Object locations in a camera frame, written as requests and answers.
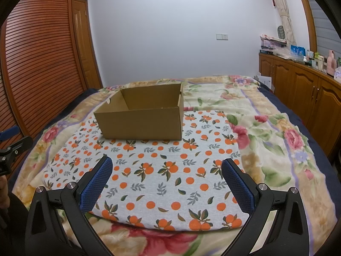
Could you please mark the white paper bag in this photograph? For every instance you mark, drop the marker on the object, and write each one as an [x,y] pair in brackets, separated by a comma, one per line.
[263,81]

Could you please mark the long wooden cabinet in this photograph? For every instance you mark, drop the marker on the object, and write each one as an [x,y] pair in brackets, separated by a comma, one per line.
[301,88]

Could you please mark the white wall switch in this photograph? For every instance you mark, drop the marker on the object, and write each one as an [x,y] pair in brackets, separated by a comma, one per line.
[222,36]

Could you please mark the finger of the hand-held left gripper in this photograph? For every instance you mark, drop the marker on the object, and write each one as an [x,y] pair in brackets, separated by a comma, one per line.
[9,133]
[21,144]

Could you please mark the wooden window frame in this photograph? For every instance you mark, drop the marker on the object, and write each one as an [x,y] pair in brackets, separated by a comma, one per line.
[309,24]

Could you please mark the stack of books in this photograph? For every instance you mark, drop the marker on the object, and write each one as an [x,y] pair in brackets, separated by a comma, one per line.
[271,44]

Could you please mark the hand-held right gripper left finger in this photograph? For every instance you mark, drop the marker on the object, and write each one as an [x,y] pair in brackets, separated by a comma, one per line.
[97,184]

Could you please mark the brown cardboard box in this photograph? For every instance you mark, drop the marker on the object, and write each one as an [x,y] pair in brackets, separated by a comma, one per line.
[138,125]

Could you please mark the cream curtain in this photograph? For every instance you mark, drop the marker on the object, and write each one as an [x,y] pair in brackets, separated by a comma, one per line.
[285,18]

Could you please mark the grey window blind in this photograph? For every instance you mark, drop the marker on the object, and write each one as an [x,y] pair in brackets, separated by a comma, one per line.
[326,29]

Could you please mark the pink container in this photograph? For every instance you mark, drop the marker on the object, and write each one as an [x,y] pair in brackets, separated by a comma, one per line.
[331,61]

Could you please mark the cluster of small bottles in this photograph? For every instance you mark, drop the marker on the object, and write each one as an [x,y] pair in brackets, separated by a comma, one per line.
[317,61]

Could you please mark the person's left hand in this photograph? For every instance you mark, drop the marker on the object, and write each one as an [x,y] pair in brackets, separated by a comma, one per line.
[4,192]

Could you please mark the blue box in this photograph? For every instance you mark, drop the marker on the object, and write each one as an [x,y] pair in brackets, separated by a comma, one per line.
[297,51]

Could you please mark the louvered wooden wardrobe door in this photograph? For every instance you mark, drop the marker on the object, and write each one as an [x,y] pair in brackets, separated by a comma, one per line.
[40,58]

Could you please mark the orange print grey cloth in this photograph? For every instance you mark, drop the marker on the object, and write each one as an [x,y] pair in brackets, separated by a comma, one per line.
[159,181]

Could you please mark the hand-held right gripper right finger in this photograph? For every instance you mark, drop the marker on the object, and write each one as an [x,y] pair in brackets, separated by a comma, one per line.
[237,186]

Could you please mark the small grey fan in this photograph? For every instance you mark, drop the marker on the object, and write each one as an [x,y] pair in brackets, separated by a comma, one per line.
[281,32]

